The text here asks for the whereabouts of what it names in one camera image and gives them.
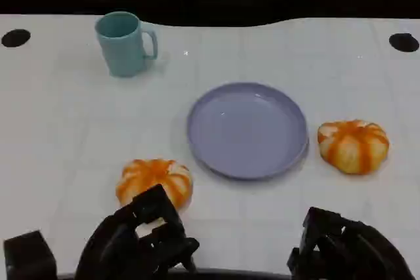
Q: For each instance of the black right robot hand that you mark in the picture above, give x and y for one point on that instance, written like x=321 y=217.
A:
x=354 y=253

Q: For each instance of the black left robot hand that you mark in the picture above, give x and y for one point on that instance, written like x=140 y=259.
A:
x=131 y=244

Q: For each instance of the orange white toy bread roll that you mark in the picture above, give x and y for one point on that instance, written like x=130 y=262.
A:
x=352 y=149
x=147 y=175

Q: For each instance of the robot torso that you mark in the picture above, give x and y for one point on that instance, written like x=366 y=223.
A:
x=236 y=275

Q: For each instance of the lilac plate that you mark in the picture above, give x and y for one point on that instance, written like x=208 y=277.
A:
x=246 y=129

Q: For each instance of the pale green mug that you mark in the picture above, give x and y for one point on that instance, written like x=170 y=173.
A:
x=121 y=53

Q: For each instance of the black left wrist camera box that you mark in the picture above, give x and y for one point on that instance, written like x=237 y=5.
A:
x=29 y=257

